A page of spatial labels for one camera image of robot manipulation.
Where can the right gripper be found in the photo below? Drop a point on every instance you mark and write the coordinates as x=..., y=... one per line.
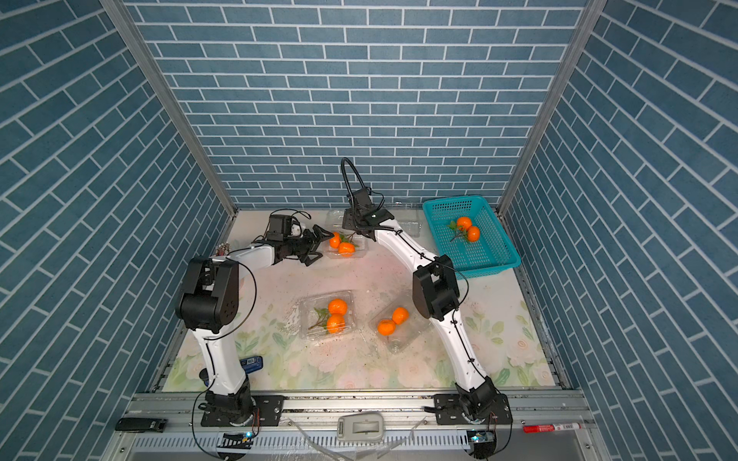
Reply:
x=350, y=221

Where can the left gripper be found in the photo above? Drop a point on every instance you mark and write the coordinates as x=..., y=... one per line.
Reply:
x=305, y=234

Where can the orange pair with leaves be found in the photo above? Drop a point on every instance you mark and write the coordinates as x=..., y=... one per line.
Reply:
x=463, y=228

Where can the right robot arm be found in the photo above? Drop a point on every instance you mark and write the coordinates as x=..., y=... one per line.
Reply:
x=435, y=294

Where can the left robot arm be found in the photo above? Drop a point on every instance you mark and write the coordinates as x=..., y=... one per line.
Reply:
x=209, y=299

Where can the pink pen cup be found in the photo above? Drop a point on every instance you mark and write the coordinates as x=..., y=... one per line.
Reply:
x=222, y=250

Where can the teal plastic basket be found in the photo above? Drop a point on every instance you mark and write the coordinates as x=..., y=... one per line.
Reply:
x=492, y=254

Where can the blue card on table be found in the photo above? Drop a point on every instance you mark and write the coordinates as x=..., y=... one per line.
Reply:
x=252, y=364

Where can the red marker pen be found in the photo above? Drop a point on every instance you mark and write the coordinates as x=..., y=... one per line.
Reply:
x=551, y=428

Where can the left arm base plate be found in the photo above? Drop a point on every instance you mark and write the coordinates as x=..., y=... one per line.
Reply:
x=267, y=412

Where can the grey box on rail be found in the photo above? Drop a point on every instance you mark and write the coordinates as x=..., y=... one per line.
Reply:
x=364, y=427

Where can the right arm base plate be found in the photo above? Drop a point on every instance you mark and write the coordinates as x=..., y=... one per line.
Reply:
x=448, y=411

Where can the black device on rail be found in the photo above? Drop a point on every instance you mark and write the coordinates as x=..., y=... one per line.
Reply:
x=139, y=425

